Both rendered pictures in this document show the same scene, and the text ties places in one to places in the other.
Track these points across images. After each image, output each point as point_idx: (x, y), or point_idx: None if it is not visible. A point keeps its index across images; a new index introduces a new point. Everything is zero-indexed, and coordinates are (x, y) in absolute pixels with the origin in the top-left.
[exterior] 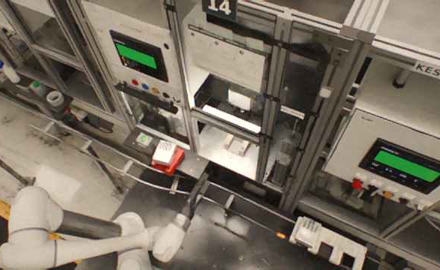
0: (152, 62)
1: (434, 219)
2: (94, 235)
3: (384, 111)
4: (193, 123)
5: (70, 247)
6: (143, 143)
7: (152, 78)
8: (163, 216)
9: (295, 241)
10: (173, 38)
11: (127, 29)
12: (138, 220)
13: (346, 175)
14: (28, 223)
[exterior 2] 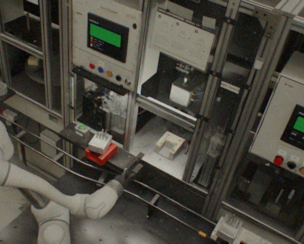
0: (118, 40)
1: None
2: (29, 189)
3: (301, 79)
4: (134, 112)
5: (20, 170)
6: (80, 130)
7: (111, 60)
8: None
9: (216, 236)
10: (142, 19)
11: (104, 11)
12: None
13: (269, 153)
14: None
